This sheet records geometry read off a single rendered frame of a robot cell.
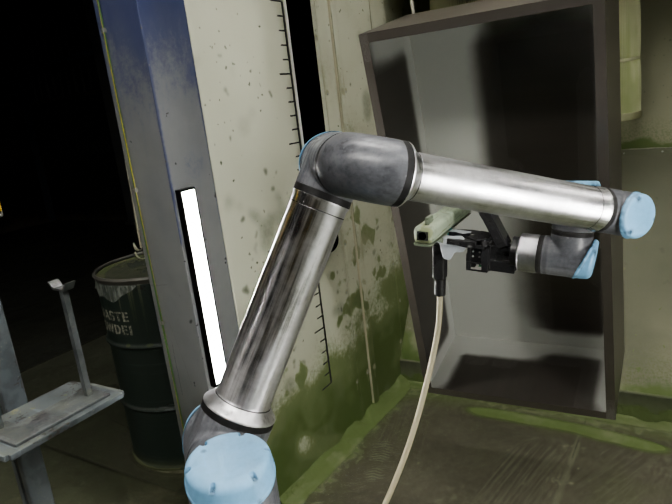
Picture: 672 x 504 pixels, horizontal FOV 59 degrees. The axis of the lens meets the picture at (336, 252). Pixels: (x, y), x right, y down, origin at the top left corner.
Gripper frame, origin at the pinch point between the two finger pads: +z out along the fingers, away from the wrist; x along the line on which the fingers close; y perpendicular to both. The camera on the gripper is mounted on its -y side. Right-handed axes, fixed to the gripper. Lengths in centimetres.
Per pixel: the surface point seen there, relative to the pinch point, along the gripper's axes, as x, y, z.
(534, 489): 48, 108, -23
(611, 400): 33, 56, -44
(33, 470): -59, 60, 93
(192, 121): 4, -25, 78
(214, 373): -11, 51, 68
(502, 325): 68, 56, -4
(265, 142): 36, -14, 75
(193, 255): -9, 12, 72
